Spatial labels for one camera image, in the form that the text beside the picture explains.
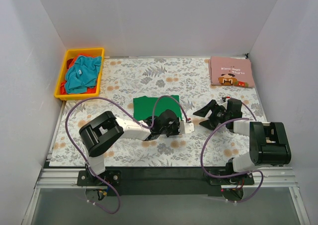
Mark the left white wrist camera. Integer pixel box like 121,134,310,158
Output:
179,121,195,135

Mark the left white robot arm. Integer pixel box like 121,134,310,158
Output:
79,109,180,185

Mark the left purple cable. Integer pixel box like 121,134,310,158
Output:
65,94,192,214

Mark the green t-shirt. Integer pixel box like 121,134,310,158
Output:
133,96,182,121

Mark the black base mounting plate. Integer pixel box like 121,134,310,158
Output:
76,165,255,197

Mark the purple cable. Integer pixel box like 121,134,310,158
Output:
65,94,192,214
200,101,264,204

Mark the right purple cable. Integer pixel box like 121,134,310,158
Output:
200,101,264,204

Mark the aluminium frame rail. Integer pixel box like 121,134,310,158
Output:
23,167,310,225

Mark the teal t-shirt in bin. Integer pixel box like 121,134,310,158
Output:
65,55,103,95

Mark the floral patterned table mat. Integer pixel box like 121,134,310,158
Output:
49,58,266,167

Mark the pink folded t-shirt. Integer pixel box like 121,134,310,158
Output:
208,57,255,88

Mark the yellow plastic bin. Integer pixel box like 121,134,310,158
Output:
54,47,105,101

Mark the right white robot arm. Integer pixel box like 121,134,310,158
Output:
193,97,292,184

